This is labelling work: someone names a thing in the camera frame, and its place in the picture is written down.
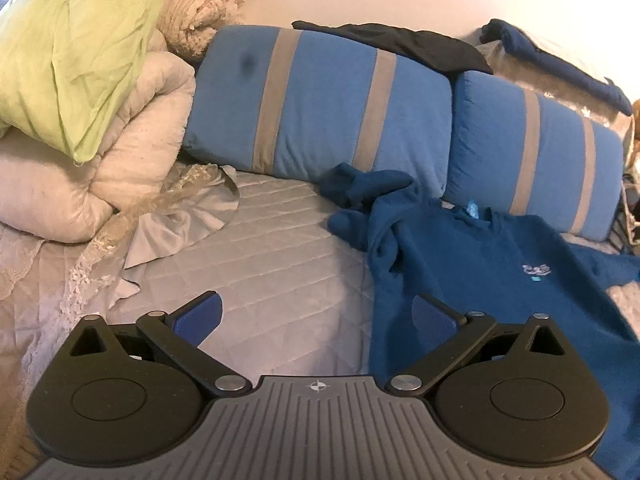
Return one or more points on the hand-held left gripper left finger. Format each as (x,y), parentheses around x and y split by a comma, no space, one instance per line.
(200,317)

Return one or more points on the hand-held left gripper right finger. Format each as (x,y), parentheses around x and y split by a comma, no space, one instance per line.
(432,317)

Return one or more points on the blue sweatshirt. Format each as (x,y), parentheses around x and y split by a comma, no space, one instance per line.
(475,270)

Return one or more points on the grey satin lace-trimmed sheet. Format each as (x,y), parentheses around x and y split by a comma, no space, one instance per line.
(200,210)

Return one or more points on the grey quilted bedspread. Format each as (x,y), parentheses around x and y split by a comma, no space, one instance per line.
(280,240)

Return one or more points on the white comforter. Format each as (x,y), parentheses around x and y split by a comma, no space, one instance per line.
(140,135)

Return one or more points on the black bag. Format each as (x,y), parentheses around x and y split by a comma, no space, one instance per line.
(632,220)

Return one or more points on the blue grey-striped pillow dark spot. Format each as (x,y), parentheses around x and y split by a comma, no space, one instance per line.
(320,110)

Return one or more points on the black garment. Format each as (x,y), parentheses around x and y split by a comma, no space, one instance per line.
(425,47)

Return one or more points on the dark blue garment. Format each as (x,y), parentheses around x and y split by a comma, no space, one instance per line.
(550,67)

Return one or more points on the light green quilt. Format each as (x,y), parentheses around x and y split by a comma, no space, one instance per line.
(75,50)

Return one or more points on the beige fluffy blanket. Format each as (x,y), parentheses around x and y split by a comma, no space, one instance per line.
(200,15)

